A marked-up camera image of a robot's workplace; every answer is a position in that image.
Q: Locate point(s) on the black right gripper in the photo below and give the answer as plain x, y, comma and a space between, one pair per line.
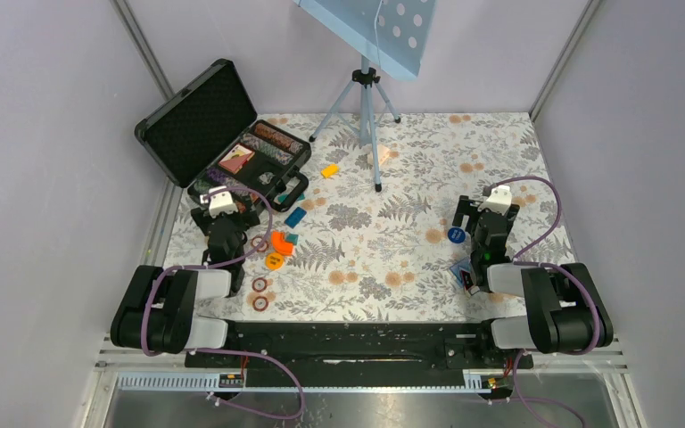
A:
467, 208

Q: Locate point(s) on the black poker set case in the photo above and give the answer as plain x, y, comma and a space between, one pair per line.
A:
191, 132

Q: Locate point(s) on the yellow toy block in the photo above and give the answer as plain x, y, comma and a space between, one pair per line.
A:
329, 171

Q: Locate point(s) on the orange curved toy block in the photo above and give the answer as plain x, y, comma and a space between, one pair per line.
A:
280, 244

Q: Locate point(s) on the yellow big blind button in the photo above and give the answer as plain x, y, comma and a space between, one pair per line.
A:
274, 260

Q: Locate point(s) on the red card deck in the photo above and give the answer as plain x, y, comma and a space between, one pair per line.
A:
234, 160

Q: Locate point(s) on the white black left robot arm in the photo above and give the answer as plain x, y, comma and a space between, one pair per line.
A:
158, 307

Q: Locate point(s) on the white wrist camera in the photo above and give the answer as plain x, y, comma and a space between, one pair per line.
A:
218, 200
498, 199

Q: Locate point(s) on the blue tripod stand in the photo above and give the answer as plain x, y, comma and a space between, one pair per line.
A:
367, 78

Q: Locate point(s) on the key in plastic bag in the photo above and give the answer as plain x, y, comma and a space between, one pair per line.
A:
266, 178

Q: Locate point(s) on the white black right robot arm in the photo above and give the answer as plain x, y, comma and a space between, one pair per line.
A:
563, 311

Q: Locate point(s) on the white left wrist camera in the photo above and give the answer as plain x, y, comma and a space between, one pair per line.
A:
218, 200

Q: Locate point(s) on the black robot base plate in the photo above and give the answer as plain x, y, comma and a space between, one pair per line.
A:
348, 354

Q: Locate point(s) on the blue perforated board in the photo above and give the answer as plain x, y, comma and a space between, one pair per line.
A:
391, 34

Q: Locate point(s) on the blue toy brick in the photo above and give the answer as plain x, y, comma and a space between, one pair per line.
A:
295, 218

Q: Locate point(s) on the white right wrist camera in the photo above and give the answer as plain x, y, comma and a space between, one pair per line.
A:
498, 199

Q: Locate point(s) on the blue card deck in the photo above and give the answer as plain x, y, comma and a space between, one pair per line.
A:
465, 264

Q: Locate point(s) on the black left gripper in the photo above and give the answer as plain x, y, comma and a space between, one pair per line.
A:
246, 220

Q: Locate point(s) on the floral table mat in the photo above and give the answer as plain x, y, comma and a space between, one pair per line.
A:
368, 256

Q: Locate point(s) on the orange blue chip row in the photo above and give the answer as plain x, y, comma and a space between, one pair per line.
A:
277, 137

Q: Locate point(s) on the red poker chip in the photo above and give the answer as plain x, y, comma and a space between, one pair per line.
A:
260, 284
260, 244
260, 303

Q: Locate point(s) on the black all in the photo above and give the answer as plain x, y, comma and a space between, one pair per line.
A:
467, 281

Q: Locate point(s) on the blue small blind button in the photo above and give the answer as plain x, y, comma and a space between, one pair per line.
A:
456, 235

